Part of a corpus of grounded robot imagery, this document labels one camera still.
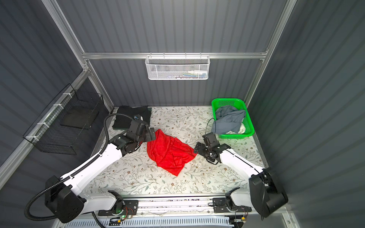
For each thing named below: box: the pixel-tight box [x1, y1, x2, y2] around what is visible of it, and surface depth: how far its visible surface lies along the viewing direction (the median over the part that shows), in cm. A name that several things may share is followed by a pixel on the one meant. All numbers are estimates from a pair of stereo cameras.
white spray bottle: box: [187, 69, 208, 74], surface depth 93 cm
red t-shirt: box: [146, 128, 198, 177], surface depth 91 cm
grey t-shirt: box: [211, 105, 246, 135], surface depth 98 cm
